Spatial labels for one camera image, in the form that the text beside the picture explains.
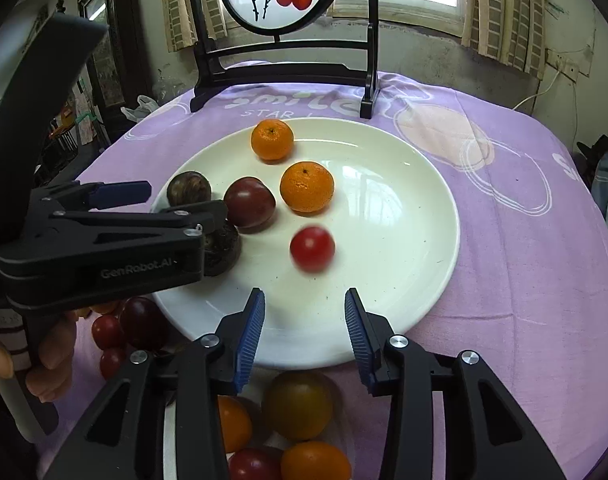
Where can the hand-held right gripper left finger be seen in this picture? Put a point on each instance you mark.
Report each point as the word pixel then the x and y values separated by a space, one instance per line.
pixel 249 345

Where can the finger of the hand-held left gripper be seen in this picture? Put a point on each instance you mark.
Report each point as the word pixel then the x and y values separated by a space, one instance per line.
pixel 134 222
pixel 124 193

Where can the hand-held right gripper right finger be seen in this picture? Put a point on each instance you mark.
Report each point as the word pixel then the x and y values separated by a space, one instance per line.
pixel 356 340

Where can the red cherry tomato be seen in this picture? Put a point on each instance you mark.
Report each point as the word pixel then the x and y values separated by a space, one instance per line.
pixel 312 248
pixel 113 362
pixel 254 464
pixel 106 331

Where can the orange tomato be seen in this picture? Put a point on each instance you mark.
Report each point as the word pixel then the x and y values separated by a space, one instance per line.
pixel 316 460
pixel 233 422

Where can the white round plate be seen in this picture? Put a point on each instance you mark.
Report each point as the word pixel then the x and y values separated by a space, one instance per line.
pixel 384 260

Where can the brown water chestnut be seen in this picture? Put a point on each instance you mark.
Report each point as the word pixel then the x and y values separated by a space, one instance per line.
pixel 188 189
pixel 224 255

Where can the person's left hand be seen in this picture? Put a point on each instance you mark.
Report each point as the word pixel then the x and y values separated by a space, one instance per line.
pixel 54 360

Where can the green brown tomato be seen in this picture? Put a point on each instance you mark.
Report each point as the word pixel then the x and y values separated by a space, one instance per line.
pixel 298 404

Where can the cluttered bookshelf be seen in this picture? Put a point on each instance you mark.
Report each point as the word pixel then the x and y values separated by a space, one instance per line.
pixel 69 125

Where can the white plastic bag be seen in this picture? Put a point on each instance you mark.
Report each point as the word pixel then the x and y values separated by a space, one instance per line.
pixel 144 105

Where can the dark red tomato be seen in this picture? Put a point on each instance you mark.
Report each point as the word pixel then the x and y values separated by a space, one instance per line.
pixel 249 201

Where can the dark wooden cabinet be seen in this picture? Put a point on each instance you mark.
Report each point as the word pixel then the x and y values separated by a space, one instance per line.
pixel 129 35

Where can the purple printed tablecloth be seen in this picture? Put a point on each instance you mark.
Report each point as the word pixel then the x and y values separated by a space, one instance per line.
pixel 509 260

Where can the beige checked curtain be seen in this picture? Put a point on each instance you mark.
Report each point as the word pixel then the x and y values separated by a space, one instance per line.
pixel 504 10
pixel 176 10

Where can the black stand with painted screen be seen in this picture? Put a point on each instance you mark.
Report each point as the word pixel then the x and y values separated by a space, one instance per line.
pixel 284 77

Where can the white wall socket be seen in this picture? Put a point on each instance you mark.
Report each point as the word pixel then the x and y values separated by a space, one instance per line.
pixel 569 65

